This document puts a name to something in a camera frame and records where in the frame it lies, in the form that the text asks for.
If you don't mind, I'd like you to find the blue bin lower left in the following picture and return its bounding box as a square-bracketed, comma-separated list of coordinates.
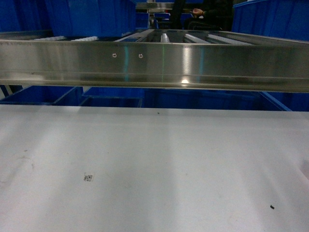
[0, 86, 84, 106]

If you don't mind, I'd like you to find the blue bin upper right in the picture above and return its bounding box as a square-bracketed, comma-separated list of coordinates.
[232, 0, 309, 41]

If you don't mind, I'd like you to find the seated person in black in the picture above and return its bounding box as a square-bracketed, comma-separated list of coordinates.
[170, 0, 233, 30]

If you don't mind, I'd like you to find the blue bin lower middle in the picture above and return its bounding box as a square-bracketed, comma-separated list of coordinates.
[80, 87, 145, 108]

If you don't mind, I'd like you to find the stainless steel shelf rack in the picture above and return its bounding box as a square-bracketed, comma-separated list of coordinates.
[0, 29, 309, 93]

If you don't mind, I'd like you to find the blue bin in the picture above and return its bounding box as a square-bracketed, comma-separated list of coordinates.
[45, 0, 136, 37]
[142, 88, 291, 112]
[0, 86, 84, 106]
[232, 0, 309, 41]
[80, 87, 145, 108]

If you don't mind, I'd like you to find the blue bin lower right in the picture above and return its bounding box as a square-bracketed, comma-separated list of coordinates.
[142, 88, 291, 112]

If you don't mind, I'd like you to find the QR code sticker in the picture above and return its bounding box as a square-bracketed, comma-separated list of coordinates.
[84, 172, 95, 182]

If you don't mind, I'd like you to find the blue bin upper left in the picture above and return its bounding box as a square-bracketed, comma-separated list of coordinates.
[45, 0, 136, 37]

